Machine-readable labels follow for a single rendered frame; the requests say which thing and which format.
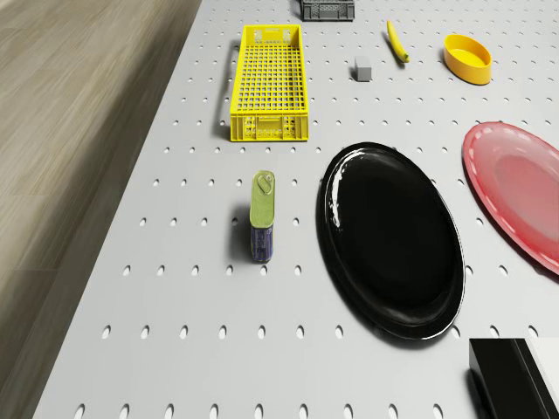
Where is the yellow banana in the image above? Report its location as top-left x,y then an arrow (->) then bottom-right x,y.
385,19 -> 411,64

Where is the flat-sided can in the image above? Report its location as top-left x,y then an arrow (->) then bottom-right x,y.
248,169 -> 277,264

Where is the yellow basket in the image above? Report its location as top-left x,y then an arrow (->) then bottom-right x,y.
229,24 -> 310,144

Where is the black plate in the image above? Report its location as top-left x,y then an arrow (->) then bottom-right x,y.
315,140 -> 467,342

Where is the grey cube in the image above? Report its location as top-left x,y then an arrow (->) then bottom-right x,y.
353,55 -> 374,83

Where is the dark grey basket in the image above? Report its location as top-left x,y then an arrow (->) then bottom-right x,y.
300,0 -> 356,22

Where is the yellow bowl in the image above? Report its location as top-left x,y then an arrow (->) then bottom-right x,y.
443,33 -> 493,86

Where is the red plate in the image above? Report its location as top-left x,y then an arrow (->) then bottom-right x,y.
461,121 -> 559,278

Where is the black stove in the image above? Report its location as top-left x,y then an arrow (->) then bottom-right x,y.
468,336 -> 559,419

